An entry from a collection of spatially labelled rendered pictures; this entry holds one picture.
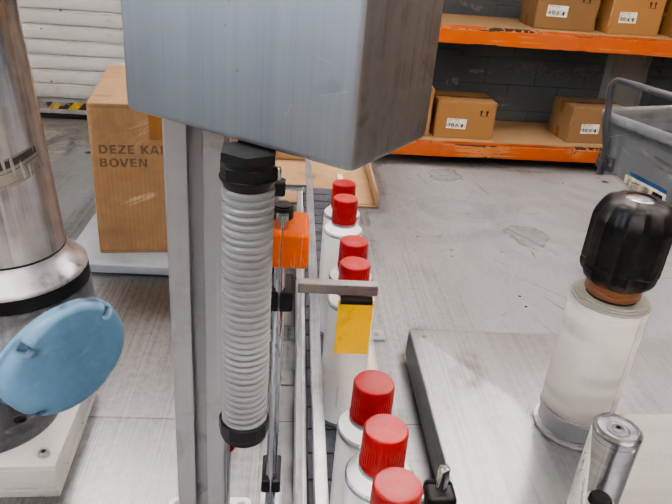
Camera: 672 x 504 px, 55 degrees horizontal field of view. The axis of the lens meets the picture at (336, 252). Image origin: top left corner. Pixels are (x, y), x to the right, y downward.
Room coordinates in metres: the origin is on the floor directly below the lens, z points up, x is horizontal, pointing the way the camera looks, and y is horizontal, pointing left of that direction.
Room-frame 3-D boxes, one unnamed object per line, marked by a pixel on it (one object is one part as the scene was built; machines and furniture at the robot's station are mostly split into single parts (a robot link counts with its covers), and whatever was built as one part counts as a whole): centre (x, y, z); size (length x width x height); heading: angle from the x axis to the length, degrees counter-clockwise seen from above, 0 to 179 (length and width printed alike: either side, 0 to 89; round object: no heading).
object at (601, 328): (0.62, -0.30, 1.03); 0.09 x 0.09 x 0.30
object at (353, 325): (0.47, -0.02, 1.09); 0.03 x 0.01 x 0.06; 95
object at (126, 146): (1.18, 0.33, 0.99); 0.30 x 0.24 x 0.27; 13
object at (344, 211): (0.79, -0.01, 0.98); 0.05 x 0.05 x 0.20
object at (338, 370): (0.61, -0.02, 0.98); 0.05 x 0.05 x 0.20
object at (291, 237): (0.46, 0.01, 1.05); 0.10 x 0.04 x 0.33; 95
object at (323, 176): (1.52, 0.06, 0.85); 0.30 x 0.26 x 0.04; 5
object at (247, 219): (0.35, 0.05, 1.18); 0.04 x 0.04 x 0.21
